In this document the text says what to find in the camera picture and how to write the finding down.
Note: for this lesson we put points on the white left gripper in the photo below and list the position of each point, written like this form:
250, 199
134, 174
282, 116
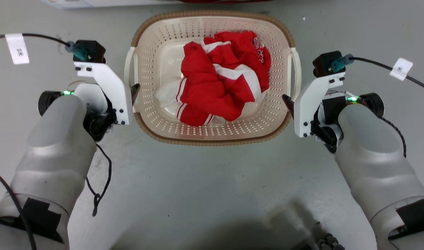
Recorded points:
111, 90

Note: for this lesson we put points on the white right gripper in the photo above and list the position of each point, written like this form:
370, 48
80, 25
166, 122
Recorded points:
307, 104

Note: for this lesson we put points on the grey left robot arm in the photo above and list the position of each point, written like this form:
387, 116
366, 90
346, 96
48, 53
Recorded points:
55, 152

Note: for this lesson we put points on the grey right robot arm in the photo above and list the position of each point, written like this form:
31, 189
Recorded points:
371, 156

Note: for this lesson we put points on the beige plastic laundry basket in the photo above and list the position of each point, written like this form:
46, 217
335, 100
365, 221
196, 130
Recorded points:
212, 133

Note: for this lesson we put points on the red and white garment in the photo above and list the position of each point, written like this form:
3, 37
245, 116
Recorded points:
212, 90

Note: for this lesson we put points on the white cardboard box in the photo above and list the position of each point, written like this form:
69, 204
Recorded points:
76, 3

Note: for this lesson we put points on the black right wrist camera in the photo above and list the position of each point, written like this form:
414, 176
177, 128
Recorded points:
323, 64

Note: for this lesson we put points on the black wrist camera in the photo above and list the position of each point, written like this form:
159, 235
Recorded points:
323, 64
92, 50

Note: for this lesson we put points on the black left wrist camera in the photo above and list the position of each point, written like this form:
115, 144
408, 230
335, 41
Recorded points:
92, 50

